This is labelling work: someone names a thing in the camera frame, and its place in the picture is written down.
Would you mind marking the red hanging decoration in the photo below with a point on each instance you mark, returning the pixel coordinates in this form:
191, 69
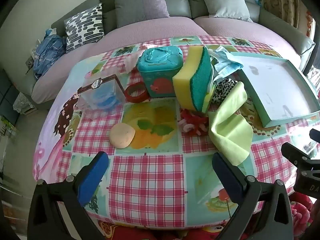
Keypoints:
310, 25

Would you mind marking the yellow green sponge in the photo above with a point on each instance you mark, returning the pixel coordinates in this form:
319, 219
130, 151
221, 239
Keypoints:
185, 85

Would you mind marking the dark grey cushion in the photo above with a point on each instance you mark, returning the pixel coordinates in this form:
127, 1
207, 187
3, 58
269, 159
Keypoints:
128, 7

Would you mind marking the grey sofa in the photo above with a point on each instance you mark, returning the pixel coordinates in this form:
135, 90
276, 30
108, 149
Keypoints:
178, 5

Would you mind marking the light grey cushion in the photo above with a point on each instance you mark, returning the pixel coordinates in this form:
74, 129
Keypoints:
222, 0

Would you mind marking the round beige puff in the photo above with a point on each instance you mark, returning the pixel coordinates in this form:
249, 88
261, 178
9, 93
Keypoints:
122, 135

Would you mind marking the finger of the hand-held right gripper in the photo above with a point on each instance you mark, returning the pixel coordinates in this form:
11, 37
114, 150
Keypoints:
297, 156
315, 135

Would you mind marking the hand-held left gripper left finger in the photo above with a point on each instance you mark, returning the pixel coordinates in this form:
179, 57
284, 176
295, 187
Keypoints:
92, 177

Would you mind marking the purple cushion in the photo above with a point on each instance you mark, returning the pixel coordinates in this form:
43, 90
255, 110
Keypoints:
155, 0

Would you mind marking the light green cloth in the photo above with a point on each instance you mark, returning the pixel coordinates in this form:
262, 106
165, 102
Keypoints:
230, 130

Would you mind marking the teal fabric storage box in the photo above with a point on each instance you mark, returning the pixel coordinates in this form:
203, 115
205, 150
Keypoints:
160, 80

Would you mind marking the black white patterned cushion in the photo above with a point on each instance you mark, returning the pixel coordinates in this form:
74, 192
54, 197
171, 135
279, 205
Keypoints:
85, 27

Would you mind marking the red white fuzzy scrunchie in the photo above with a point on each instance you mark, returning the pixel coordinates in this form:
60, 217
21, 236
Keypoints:
192, 125

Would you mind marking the leopard print scrunchie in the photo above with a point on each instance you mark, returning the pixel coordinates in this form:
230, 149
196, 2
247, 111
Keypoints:
221, 90

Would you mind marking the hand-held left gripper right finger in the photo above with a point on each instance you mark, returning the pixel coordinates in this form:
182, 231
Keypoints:
228, 177

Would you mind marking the blue face mask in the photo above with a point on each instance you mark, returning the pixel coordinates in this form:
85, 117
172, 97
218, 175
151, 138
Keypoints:
225, 65

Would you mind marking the teal cloth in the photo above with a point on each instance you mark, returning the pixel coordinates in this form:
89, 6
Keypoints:
258, 0

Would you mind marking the blue clothing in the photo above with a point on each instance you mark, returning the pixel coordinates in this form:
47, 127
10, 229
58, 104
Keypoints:
47, 52

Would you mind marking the clear plastic box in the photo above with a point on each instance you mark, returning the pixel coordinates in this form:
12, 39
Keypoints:
100, 97

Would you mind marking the teal rimmed white tray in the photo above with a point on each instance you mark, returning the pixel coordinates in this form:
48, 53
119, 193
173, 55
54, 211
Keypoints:
275, 85

